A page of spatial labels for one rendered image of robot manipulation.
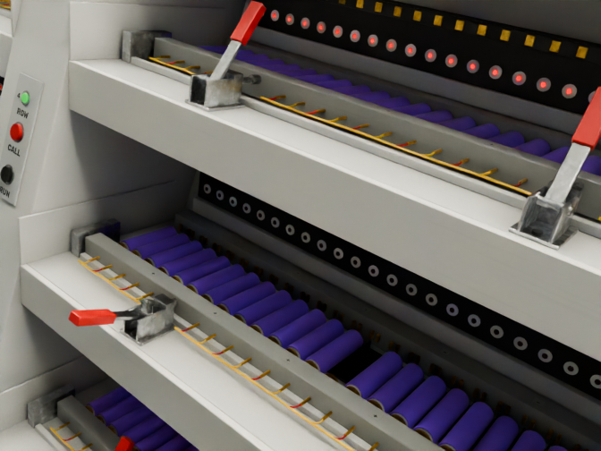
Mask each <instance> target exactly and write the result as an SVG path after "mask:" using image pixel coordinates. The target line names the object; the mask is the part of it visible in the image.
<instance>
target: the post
mask: <svg viewBox="0 0 601 451"><path fill-rule="evenodd" d="M69 2H88V3H109V4H147V5H168V6H188V7H208V8H225V9H226V13H225V22H224V39H223V46H225V41H226V38H229V37H231V36H232V34H233V32H234V30H235V28H236V26H237V25H238V23H239V21H240V20H241V16H242V12H243V9H244V5H245V3H246V0H21V8H20V12H19V16H18V21H17V24H16V29H15V33H14V37H13V44H12V49H11V53H10V57H9V62H8V65H7V70H6V74H5V78H4V86H3V89H2V94H1V98H0V159H1V155H2V151H3V147H4V140H5V135H6V132H7V127H8V123H9V119H10V115H11V111H12V107H13V100H14V95H15V91H16V88H17V83H18V80H19V75H20V72H21V73H23V74H26V75H28V76H30V77H31V78H33V79H36V80H38V81H41V82H44V87H43V91H42V95H41V99H40V102H39V107H38V113H37V118H36V122H35V125H34V129H33V133H32V137H31V141H30V148H29V152H28V156H27V160H26V164H25V167H24V172H23V176H22V179H21V187H20V190H19V194H18V199H17V202H16V206H14V205H13V204H11V203H10V202H8V201H7V200H5V199H3V198H2V197H1V196H0V393H2V392H4V391H5V390H7V389H10V388H12V387H15V386H17V385H20V384H21V383H23V382H25V381H27V380H30V379H33V378H35V377H36V376H39V375H41V374H43V373H45V372H48V371H50V370H52V369H54V368H57V367H59V366H61V365H63V364H65V363H67V362H70V361H72V360H74V359H77V358H79V357H81V356H82V355H84V354H82V353H81V352H80V351H79V350H77V349H76V348H75V347H74V346H73V345H71V344H70V343H69V342H67V341H66V340H65V339H64V338H63V337H61V336H60V335H59V334H58V333H56V332H55V331H54V330H53V329H52V328H51V327H49V326H48V325H47V324H46V323H45V322H44V321H43V320H41V319H40V318H39V317H38V316H36V315H35V314H34V313H33V312H31V311H30V310H29V309H28V308H26V307H25V306H24V305H23V304H22V303H21V272H20V253H19V232H18V217H25V216H28V215H32V214H36V213H40V212H44V211H48V210H51V209H55V208H62V207H66V206H70V205H74V204H78V203H82V202H85V201H89V200H96V199H100V198H104V197H108V196H112V195H115V194H119V193H123V192H127V191H134V190H138V189H141V188H146V187H149V186H153V185H157V184H161V183H168V182H171V181H176V193H175V204H174V219H175V213H176V212H179V211H183V210H185V207H186V203H187V200H188V198H189V194H190V188H191V186H192V183H193V179H194V176H195V173H196V170H197V169H195V168H193V167H191V166H188V165H186V164H184V163H182V162H180V161H178V160H176V159H174V158H172V157H169V156H167V155H165V154H163V153H161V152H159V151H157V150H155V149H152V148H151V147H149V146H146V145H144V144H142V143H140V142H138V141H136V140H134V139H132V138H129V137H127V136H125V135H123V134H121V133H119V132H117V131H115V130H113V129H110V128H108V127H106V126H104V125H103V124H101V123H98V122H96V121H94V120H91V119H89V118H88V117H86V116H84V115H81V114H79V113H77V112H74V111H72V110H71V109H70V108H69Z"/></svg>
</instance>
